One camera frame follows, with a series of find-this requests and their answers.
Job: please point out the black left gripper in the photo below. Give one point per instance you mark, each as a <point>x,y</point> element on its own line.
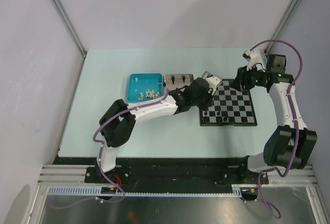
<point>204,107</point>

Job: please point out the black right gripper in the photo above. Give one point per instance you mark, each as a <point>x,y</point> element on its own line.
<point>242,79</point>

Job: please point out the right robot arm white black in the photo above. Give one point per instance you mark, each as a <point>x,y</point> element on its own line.
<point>291,144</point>

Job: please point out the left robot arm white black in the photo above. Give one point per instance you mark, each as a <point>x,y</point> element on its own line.
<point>117,124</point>

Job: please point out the black chess pieces cluster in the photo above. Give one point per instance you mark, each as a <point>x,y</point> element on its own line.
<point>178,79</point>

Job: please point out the white chess pieces cluster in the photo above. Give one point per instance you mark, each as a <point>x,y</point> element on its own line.
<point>149,94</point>

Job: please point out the black silver chessboard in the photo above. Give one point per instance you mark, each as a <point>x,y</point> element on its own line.
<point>236,105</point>

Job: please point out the pink plastic tray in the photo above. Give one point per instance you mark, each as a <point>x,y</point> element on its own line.
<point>167,85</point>

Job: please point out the blue plastic tray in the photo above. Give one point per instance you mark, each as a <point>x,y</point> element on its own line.
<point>145,81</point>

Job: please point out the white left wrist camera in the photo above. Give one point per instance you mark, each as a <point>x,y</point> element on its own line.
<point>213,82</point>

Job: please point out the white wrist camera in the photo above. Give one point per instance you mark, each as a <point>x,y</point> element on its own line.
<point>213,82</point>
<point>252,57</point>

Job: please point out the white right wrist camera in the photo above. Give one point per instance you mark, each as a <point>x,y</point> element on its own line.
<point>252,57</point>

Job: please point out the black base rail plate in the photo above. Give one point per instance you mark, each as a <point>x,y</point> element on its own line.
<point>172,175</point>

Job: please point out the aluminium frame post right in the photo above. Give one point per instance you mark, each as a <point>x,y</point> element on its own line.
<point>285,18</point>

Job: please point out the aluminium frame post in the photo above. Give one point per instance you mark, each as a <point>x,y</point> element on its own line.
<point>69,26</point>
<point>285,18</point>

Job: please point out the aluminium frame post left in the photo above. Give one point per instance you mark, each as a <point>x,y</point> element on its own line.
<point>69,26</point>

